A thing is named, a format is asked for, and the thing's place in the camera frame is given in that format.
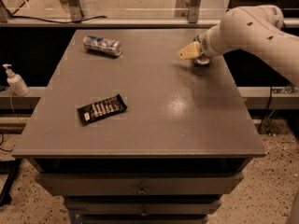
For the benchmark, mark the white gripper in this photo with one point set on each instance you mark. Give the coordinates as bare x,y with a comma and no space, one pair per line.
206,46

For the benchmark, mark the green soda can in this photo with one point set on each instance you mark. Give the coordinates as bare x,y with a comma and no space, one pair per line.
202,60

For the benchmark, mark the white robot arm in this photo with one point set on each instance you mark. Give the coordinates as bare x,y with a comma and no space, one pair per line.
269,194

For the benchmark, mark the silver blue redbull can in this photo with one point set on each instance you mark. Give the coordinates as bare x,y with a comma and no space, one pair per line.
104,45

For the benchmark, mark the black snack bar wrapper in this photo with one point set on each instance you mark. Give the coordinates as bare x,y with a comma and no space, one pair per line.
101,110

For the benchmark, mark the grey drawer cabinet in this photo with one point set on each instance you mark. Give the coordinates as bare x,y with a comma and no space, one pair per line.
180,119

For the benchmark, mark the top grey drawer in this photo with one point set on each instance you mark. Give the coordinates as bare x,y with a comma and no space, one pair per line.
137,185

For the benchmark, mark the grey drawer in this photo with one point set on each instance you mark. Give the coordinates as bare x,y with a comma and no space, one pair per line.
137,185
148,206

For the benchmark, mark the white pump soap bottle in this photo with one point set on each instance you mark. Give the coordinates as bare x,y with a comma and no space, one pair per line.
15,81

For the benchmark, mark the metal frame post right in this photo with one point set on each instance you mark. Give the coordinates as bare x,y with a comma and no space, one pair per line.
194,7

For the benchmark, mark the metal frame post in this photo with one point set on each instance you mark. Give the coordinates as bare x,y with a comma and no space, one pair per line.
194,7
75,10

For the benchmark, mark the metal frame post left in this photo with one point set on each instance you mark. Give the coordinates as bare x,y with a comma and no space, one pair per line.
75,10

